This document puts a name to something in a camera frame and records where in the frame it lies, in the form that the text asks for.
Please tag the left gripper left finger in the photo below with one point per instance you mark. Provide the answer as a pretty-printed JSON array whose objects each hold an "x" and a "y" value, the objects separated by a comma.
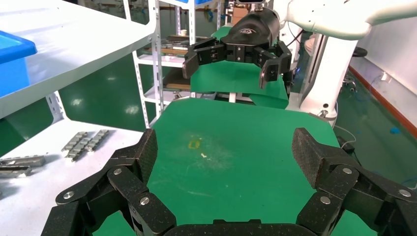
[{"x": 127, "y": 182}]

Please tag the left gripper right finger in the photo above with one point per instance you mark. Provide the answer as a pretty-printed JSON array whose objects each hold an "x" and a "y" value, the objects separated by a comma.
[{"x": 338, "y": 179}]

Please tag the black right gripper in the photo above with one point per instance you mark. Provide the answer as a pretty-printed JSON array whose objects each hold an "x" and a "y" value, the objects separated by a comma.
[{"x": 251, "y": 32}]

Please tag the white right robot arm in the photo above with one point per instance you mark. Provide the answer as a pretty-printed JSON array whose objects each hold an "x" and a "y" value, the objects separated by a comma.
[{"x": 325, "y": 19}]

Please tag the grey metal link strip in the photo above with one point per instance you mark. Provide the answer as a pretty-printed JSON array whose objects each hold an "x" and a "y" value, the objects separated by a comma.
[
  {"x": 74, "y": 141},
  {"x": 79, "y": 150},
  {"x": 97, "y": 140}
]

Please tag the green table cloth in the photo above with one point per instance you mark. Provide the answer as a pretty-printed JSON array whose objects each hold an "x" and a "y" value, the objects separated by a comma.
[
  {"x": 234, "y": 78},
  {"x": 234, "y": 146}
]

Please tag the black power adapter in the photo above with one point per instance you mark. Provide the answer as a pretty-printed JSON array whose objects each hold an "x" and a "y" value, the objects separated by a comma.
[{"x": 346, "y": 146}]

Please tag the brown cardboard box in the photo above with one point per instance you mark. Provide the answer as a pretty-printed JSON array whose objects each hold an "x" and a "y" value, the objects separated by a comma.
[{"x": 240, "y": 16}]

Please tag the white background storage rack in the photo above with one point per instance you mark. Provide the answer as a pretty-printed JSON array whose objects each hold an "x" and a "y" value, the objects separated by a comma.
[{"x": 192, "y": 19}]

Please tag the white robot torso column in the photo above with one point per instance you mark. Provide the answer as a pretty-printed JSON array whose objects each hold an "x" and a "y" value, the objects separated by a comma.
[{"x": 322, "y": 81}]

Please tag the white paper sheet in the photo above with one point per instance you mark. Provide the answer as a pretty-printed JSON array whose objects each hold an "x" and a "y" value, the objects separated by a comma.
[{"x": 39, "y": 189}]

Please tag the black stool seat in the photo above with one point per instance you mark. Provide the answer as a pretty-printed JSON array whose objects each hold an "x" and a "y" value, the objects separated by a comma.
[{"x": 359, "y": 52}]

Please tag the white metal shelf board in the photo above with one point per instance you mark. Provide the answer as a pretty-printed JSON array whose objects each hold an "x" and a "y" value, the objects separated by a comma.
[{"x": 81, "y": 39}]

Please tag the blue plastic bin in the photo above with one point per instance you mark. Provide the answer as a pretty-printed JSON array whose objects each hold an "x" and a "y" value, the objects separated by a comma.
[{"x": 13, "y": 68}]

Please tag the white perforated shelf post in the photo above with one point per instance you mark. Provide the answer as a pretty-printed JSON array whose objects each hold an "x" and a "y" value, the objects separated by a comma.
[
  {"x": 157, "y": 81},
  {"x": 140, "y": 91},
  {"x": 56, "y": 109}
]

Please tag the grey metal rail part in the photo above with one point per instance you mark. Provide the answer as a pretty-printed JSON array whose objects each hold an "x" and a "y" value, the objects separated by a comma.
[
  {"x": 26, "y": 161},
  {"x": 13, "y": 172}
]

